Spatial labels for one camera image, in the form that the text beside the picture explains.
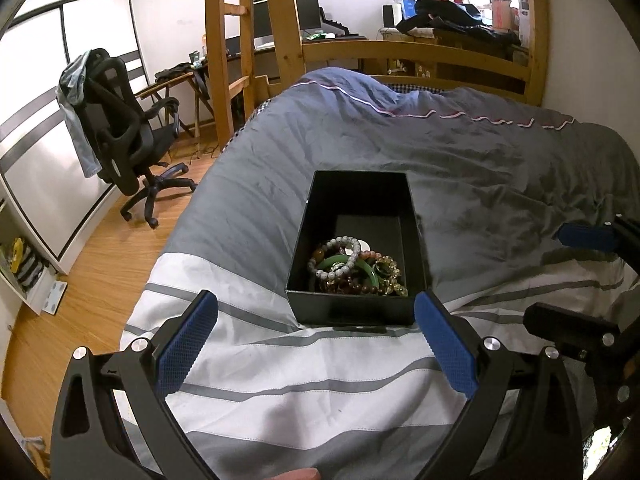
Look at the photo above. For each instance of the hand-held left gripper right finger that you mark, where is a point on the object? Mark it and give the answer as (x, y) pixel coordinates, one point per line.
(445, 345)

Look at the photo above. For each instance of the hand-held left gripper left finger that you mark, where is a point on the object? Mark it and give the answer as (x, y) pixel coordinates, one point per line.
(192, 340)

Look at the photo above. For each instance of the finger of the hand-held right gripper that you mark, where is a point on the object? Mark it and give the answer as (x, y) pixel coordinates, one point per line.
(585, 236)
(565, 322)

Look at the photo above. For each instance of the green jade bangle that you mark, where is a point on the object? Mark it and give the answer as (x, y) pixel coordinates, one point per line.
(332, 261)

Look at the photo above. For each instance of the black rectangular box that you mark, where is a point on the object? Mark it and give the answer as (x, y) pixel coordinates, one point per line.
(350, 195)

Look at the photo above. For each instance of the person's left hand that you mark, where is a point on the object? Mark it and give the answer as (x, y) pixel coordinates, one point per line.
(297, 475)

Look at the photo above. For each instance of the white flat panel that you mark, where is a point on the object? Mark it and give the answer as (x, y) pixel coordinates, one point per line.
(54, 297)

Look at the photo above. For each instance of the white open shelf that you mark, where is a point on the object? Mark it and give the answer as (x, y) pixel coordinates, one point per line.
(20, 260)

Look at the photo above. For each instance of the black office chair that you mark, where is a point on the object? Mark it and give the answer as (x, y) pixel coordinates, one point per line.
(120, 125)

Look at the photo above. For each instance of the wooden side table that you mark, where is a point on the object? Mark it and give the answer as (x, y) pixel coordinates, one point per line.
(450, 47)

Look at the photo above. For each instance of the pink box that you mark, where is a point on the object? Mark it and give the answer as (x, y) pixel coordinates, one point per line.
(501, 12)

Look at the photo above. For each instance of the wooden folding table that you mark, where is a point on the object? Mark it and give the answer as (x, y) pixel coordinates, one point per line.
(165, 85)

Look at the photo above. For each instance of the pile of dark clothes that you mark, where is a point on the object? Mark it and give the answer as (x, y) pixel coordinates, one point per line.
(450, 15)

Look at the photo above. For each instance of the light denim jacket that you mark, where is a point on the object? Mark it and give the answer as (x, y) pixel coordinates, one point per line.
(75, 105)

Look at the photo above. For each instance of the wooden ladder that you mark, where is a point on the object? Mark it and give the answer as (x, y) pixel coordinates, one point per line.
(217, 50)

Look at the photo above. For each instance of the white sliding wardrobe doors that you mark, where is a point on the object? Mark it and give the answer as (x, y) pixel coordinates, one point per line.
(45, 85)

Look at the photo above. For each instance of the black speaker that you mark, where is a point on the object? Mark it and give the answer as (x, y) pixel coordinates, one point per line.
(388, 16)

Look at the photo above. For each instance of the computer desk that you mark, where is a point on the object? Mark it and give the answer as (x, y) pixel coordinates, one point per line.
(325, 45)

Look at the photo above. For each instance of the black computer monitor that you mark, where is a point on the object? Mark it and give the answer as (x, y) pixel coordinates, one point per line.
(307, 10)

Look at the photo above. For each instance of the wooden bunk bed frame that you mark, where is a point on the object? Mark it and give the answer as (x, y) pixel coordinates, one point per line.
(287, 35)

